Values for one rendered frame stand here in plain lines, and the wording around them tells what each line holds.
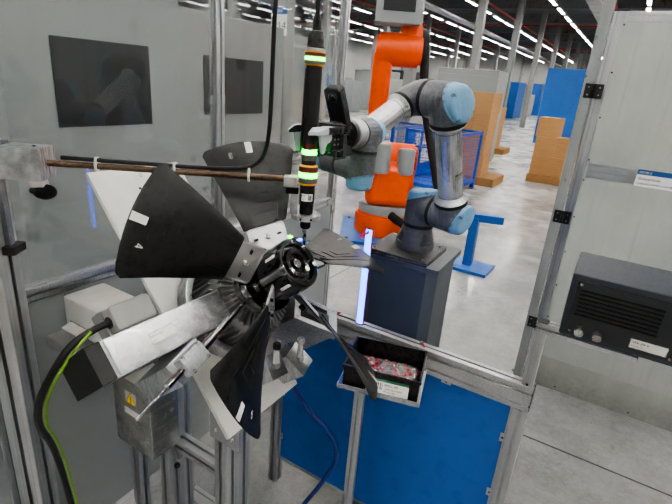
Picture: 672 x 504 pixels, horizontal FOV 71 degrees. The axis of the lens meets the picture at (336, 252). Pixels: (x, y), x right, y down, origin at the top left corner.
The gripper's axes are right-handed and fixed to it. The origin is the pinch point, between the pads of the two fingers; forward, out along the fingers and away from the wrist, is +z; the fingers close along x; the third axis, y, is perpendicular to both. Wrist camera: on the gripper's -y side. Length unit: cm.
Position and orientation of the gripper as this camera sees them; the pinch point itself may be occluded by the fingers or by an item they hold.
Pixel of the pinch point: (302, 128)
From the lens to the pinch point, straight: 106.4
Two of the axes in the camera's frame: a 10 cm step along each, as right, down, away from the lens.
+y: -0.8, 9.4, 3.4
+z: -5.3, 2.5, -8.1
